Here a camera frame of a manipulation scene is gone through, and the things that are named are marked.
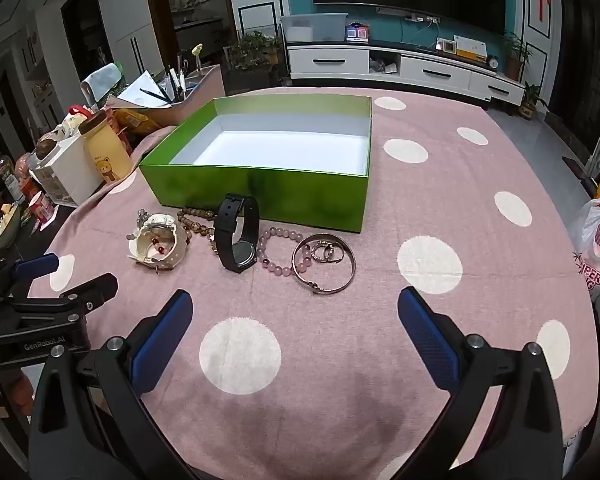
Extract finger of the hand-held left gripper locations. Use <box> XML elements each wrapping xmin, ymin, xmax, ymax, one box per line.
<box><xmin>0</xmin><ymin>272</ymin><xmax>119</xmax><ymax>332</ymax></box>
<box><xmin>0</xmin><ymin>253</ymin><xmax>61</xmax><ymax>297</ymax></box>

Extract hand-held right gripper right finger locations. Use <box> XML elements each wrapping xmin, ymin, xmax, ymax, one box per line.
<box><xmin>397</xmin><ymin>286</ymin><xmax>564</xmax><ymax>480</ymax></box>

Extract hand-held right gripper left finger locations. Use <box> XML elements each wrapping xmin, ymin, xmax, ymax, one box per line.
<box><xmin>28</xmin><ymin>288</ymin><xmax>201</xmax><ymax>480</ymax></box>

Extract white wristwatch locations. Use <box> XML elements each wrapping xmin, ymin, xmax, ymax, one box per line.
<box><xmin>127</xmin><ymin>212</ymin><xmax>191</xmax><ymax>276</ymax></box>

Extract silver bangle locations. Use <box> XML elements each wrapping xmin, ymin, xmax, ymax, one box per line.
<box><xmin>291</xmin><ymin>233</ymin><xmax>357</xmax><ymax>296</ymax></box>

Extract brown wooden bead bracelet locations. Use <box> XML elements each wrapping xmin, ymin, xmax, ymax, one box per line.
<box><xmin>176</xmin><ymin>206</ymin><xmax>219</xmax><ymax>257</ymax></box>

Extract pink bead bracelet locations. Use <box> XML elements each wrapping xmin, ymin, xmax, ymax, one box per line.
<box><xmin>256</xmin><ymin>226</ymin><xmax>313</xmax><ymax>277</ymax></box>

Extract green cardboard box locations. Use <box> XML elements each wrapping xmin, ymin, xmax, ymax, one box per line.
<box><xmin>138</xmin><ymin>94</ymin><xmax>372</xmax><ymax>234</ymax></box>

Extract person's left hand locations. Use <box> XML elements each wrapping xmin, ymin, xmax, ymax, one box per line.
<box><xmin>0</xmin><ymin>374</ymin><xmax>34</xmax><ymax>417</ymax></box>

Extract ceramic bowl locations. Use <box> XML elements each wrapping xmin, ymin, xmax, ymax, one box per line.
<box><xmin>0</xmin><ymin>202</ymin><xmax>22</xmax><ymax>249</ymax></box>

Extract pink polka dot tablecloth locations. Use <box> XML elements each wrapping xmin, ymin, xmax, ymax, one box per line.
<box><xmin>27</xmin><ymin>85</ymin><xmax>600</xmax><ymax>480</ymax></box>

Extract white storage box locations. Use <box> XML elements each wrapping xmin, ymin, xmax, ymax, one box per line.
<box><xmin>30</xmin><ymin>135</ymin><xmax>106</xmax><ymax>208</ymax></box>

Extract yellow bottle brown lid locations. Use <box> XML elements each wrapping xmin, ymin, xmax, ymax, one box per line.
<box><xmin>78</xmin><ymin>110</ymin><xmax>134</xmax><ymax>184</ymax></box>

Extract yellow snack packet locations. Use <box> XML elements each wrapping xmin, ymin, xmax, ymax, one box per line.
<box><xmin>112</xmin><ymin>107</ymin><xmax>164</xmax><ymax>136</ymax></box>

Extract green white bag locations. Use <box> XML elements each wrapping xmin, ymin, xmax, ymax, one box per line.
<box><xmin>80</xmin><ymin>62</ymin><xmax>126</xmax><ymax>109</ymax></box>

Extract white printed plastic bag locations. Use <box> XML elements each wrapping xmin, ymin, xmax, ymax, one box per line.
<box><xmin>569</xmin><ymin>195</ymin><xmax>600</xmax><ymax>302</ymax></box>

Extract white papers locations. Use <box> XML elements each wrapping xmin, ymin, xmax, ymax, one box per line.
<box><xmin>117</xmin><ymin>71</ymin><xmax>174</xmax><ymax>109</ymax></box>

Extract pink desk organizer bin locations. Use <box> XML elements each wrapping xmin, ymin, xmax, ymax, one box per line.
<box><xmin>115</xmin><ymin>64</ymin><xmax>226</xmax><ymax>128</ymax></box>

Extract small floor potted plant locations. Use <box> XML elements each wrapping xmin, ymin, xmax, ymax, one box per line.
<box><xmin>519</xmin><ymin>81</ymin><xmax>549</xmax><ymax>121</ymax></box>

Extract green potted plants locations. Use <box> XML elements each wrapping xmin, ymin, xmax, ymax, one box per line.
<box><xmin>224</xmin><ymin>30</ymin><xmax>284</xmax><ymax>96</ymax></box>

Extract white television cabinet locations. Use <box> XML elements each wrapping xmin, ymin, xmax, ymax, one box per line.
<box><xmin>285</xmin><ymin>39</ymin><xmax>526</xmax><ymax>109</ymax></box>

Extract yellow white flat box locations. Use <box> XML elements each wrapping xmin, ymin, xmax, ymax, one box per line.
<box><xmin>452</xmin><ymin>35</ymin><xmax>489</xmax><ymax>61</ymax></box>

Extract tall potted plant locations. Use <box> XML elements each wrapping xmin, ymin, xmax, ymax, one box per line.
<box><xmin>504</xmin><ymin>31</ymin><xmax>534</xmax><ymax>82</ymax></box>

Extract clear plastic storage bin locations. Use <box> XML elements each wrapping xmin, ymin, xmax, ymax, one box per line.
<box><xmin>280</xmin><ymin>12</ymin><xmax>349</xmax><ymax>44</ymax></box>

